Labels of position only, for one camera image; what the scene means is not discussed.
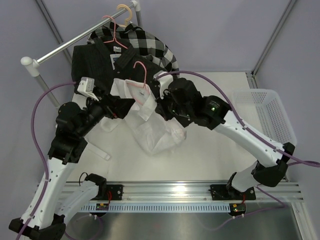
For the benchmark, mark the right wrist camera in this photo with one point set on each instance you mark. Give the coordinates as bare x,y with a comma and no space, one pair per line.
164,82

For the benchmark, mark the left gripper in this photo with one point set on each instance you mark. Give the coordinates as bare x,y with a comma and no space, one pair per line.
123,105

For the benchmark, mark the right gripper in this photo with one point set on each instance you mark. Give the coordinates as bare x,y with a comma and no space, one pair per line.
161,108

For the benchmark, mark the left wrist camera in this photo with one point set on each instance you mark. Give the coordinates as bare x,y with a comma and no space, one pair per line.
86,87

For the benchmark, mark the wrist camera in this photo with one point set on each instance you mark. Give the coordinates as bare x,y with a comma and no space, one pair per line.
86,87
164,82

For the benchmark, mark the black white checkered shirt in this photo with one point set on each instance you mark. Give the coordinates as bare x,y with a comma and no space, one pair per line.
143,42

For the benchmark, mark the black pinstripe shirt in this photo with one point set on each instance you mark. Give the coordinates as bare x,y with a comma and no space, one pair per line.
94,61

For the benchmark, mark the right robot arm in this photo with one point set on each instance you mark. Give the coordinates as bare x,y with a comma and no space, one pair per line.
217,114

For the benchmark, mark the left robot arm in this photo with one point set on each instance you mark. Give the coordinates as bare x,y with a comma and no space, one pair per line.
44,220

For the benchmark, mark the white plastic basket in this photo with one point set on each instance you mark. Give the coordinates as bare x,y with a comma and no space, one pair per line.
263,110

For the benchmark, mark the white slotted cable duct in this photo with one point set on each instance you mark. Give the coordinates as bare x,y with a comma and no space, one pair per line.
209,207

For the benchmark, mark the aluminium mounting rail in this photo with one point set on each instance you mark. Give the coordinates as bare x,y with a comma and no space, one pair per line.
198,191

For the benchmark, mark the metal clothes rack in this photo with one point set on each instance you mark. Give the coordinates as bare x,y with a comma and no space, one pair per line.
32,65

